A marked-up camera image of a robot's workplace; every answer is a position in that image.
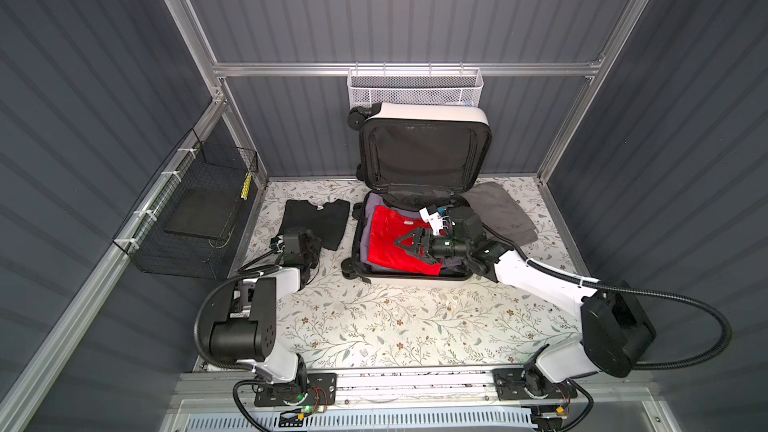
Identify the white hard-shell suitcase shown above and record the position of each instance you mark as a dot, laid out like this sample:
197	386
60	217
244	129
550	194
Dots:
418	155

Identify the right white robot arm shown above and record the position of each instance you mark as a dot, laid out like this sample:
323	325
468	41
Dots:
611	331

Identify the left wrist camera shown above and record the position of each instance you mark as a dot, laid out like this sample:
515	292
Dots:
294	240

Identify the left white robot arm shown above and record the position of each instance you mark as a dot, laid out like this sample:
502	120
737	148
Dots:
236	325

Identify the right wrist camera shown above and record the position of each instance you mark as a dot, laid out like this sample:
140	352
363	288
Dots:
459	222

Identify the black wire mesh basket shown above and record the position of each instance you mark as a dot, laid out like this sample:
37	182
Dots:
191	221

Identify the grey folded towel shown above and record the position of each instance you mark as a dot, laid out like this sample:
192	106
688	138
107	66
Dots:
498	209

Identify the yellow tag on basket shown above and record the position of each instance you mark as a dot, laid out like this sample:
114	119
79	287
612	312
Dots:
245	189

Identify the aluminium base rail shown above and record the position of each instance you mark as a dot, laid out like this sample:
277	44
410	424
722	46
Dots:
426	386

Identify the black t-shirt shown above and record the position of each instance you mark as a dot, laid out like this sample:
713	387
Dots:
327	221

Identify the white vented cable duct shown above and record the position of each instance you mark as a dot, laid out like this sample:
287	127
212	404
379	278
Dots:
422	419

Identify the white wire mesh basket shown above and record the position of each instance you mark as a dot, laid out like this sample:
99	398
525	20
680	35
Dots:
367	87

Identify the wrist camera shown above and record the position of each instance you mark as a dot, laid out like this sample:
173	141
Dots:
294	240
459	222

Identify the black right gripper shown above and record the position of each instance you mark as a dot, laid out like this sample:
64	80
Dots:
421	236

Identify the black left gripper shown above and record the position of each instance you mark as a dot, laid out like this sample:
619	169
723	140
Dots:
313	242

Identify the purple jeans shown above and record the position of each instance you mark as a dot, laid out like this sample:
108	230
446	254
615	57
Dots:
376	257

